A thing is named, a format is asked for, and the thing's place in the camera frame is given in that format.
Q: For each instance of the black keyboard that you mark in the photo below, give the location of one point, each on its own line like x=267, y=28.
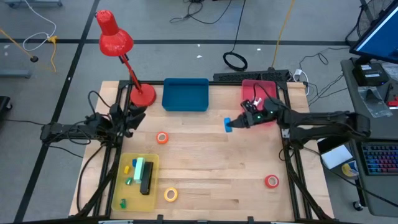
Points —
x=236, y=76

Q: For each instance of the blue tape roll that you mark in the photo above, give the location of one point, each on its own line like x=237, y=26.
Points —
x=228, y=125

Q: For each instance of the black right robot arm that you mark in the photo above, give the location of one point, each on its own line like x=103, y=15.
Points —
x=326, y=121

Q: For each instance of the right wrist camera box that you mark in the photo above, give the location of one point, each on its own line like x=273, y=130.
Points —
x=248, y=106

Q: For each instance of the grey desk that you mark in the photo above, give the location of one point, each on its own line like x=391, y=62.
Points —
x=379, y=130

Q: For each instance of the clear plastic bag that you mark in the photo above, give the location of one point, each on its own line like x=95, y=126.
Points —
x=374, y=102

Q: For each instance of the black aluminium table frame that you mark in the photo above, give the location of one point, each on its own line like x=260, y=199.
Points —
x=286, y=186

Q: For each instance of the red tape roll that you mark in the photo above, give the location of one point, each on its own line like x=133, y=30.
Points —
x=267, y=181

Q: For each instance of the orange tape roll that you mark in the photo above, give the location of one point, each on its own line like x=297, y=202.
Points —
x=158, y=137

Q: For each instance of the blue plastic bin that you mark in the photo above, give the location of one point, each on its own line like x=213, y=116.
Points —
x=185, y=95

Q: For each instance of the pink plastic bin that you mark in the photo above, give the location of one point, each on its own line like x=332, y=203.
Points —
x=248, y=88

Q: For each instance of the green staple remover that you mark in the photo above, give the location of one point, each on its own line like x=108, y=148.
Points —
x=123, y=203
x=128, y=181

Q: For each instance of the yellow plastic bin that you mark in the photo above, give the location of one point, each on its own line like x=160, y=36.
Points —
x=133, y=199

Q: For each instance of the mint green stapler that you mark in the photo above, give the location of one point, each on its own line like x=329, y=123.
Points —
x=139, y=171

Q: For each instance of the rainbow backlit keyboard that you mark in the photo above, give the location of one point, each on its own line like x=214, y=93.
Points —
x=381, y=158

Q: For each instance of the black stapler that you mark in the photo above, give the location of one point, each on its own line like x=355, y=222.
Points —
x=146, y=180

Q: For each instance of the yellow tape roll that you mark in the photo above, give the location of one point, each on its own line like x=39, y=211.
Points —
x=166, y=194

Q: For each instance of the red desk lamp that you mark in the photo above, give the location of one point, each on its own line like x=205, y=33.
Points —
x=115, y=40

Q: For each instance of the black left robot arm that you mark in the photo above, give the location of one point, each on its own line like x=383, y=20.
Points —
x=68, y=132

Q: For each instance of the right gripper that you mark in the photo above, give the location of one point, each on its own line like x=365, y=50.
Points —
x=264, y=115

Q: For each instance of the white paper box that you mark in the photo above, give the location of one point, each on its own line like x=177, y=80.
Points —
x=335, y=157

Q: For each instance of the blue staple remover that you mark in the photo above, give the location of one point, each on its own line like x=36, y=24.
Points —
x=134, y=162

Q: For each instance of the yellow and blue round container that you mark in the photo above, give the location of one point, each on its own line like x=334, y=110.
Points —
x=349, y=169

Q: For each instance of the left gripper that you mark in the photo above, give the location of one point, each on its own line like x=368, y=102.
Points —
x=121, y=119

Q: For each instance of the yellow rod with black foot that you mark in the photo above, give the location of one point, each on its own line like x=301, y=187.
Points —
x=18, y=46

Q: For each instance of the large computer monitor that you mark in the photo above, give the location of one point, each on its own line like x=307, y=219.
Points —
x=379, y=40

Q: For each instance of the black mini computer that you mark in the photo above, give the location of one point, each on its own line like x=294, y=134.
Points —
x=370, y=74

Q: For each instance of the black floor fan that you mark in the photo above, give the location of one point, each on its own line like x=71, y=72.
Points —
x=360, y=21

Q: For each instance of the white power adapter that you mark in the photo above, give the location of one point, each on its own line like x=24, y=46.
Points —
x=298, y=74

